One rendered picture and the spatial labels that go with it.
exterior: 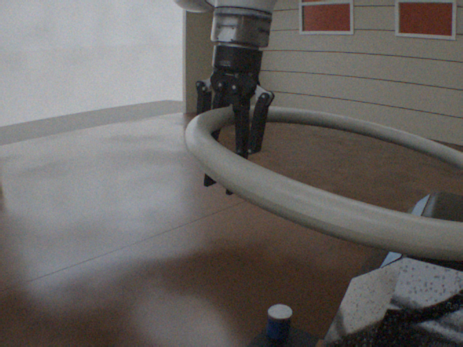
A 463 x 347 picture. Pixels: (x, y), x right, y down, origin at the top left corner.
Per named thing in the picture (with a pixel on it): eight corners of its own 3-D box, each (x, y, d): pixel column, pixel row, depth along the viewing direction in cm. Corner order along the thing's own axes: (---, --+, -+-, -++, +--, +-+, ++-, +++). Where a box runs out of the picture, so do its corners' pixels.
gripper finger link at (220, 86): (225, 82, 52) (218, 80, 52) (204, 147, 56) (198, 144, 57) (238, 82, 55) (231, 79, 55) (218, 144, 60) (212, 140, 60)
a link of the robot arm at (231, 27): (254, 8, 43) (249, 49, 45) (282, 18, 50) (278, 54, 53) (202, 7, 47) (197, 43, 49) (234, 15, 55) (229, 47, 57)
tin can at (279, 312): (273, 343, 131) (275, 321, 127) (262, 329, 140) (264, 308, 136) (293, 335, 135) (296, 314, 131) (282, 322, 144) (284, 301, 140)
